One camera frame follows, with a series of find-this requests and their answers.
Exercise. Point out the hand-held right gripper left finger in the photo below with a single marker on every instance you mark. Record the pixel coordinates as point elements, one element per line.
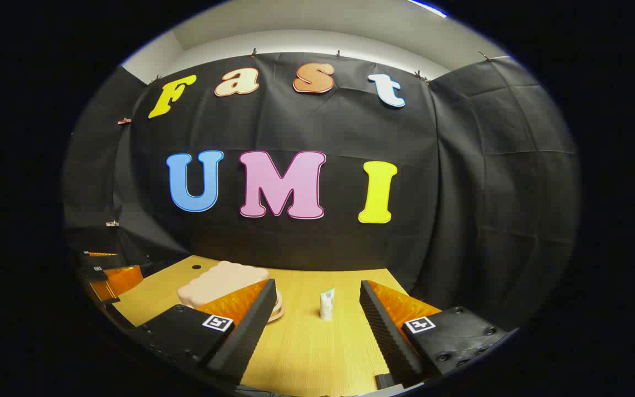
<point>240,342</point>

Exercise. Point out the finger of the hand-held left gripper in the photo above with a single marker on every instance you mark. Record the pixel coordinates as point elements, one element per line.
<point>122,280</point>
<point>100,261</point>

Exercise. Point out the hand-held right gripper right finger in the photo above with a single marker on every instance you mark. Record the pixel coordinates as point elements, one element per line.
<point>389,336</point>

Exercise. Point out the pink suitcase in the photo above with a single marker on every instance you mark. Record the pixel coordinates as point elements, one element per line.
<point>218,281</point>

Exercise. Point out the white green skin care tube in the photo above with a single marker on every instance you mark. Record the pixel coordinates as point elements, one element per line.
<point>327,306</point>

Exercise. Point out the black backdrop cloth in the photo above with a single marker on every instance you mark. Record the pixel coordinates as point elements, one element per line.
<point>461,193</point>

